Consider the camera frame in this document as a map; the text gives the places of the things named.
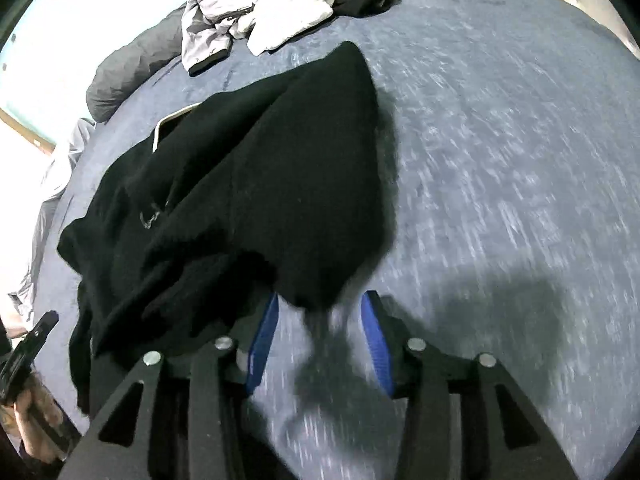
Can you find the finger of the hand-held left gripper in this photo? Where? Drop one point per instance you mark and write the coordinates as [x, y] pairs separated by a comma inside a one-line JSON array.
[[36, 335]]

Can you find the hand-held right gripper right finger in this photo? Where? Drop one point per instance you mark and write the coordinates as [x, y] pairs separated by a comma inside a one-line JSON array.
[[375, 340]]

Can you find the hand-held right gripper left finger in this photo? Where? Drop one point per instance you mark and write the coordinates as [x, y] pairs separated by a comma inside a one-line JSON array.
[[262, 340]]

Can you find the black sweater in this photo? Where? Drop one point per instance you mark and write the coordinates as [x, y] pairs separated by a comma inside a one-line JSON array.
[[250, 185]]

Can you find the person's left hand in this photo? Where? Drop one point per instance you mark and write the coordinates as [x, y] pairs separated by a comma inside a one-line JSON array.
[[30, 435]]

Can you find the light grey blanket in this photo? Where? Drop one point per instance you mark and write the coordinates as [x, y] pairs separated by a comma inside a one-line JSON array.
[[55, 185]]

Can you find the blue patterned bed sheet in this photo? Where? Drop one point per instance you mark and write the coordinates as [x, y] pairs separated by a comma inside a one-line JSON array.
[[500, 160]]

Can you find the grey and black jacket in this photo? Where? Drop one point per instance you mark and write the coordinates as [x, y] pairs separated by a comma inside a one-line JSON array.
[[210, 15]]

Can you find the white shirt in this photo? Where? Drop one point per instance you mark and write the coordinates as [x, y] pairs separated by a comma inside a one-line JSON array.
[[290, 5]]

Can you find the cream tufted bed headboard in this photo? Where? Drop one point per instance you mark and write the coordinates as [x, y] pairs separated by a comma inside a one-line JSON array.
[[600, 0]]

